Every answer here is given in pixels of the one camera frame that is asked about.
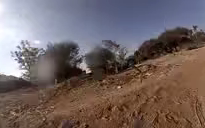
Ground row of trees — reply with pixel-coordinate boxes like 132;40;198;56
10;39;137;84

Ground distant hill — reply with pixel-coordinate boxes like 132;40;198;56
0;73;34;94

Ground brown dirt ground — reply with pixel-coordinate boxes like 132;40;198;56
0;40;205;128

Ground bushes on slope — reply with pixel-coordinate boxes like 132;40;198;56
133;25;205;64

